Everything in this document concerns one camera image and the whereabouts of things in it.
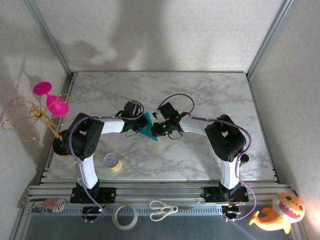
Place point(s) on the blue paper sheet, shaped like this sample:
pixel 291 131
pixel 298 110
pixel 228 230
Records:
pixel 147 133

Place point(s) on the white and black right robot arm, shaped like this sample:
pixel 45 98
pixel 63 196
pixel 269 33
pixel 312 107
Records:
pixel 225 137

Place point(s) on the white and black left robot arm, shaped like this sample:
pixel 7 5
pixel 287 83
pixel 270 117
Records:
pixel 85 137

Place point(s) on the tin can with yellow label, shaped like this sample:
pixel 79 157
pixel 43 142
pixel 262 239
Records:
pixel 111 162

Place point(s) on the pink plastic wine glass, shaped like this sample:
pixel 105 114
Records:
pixel 56 106

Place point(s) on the small black cylinder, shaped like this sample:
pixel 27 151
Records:
pixel 245 158

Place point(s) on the black controller box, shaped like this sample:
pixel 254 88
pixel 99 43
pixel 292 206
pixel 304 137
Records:
pixel 90 211
pixel 232 211

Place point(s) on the clear tape roll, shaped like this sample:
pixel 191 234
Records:
pixel 115 221

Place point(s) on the flag print pouch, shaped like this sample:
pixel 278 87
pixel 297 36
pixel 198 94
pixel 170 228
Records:
pixel 48 205

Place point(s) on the orange shark plush toy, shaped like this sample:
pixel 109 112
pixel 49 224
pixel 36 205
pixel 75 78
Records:
pixel 285 212

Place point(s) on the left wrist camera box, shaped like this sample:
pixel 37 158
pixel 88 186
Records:
pixel 131 108

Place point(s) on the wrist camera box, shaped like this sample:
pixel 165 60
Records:
pixel 167 110
pixel 131 108

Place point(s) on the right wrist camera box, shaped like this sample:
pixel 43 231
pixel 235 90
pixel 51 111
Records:
pixel 167 110

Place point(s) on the aluminium mounting rail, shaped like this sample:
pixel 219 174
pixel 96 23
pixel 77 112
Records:
pixel 160 193

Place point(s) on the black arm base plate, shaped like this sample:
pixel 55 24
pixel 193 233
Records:
pixel 107 195
pixel 212 196

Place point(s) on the aluminium side rail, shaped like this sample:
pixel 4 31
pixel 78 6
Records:
pixel 256 105
pixel 68 85

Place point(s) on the aluminium frame post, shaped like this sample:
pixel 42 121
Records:
pixel 49 37
pixel 270 37

